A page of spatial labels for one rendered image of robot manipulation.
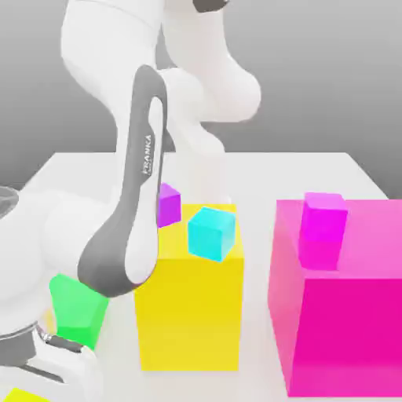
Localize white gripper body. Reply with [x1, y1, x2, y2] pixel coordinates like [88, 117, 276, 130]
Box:
[0, 345, 105, 402]

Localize small green cube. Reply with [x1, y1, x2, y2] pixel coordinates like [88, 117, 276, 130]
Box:
[48, 272, 110, 352]

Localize small yellow cube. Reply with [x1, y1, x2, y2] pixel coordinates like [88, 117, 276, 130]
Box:
[0, 387, 49, 402]

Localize small cyan cube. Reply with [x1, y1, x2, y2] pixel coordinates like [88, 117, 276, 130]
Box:
[187, 206, 237, 264]

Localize small purple cube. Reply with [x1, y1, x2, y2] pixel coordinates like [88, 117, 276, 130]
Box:
[156, 182, 182, 229]

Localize small magenta cube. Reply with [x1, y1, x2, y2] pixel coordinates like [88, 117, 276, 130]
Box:
[298, 192, 349, 272]

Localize large yellow box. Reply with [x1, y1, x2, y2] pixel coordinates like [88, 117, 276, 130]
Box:
[133, 203, 246, 372]

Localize large pink box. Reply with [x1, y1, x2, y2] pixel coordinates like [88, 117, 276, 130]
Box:
[267, 199, 402, 399]

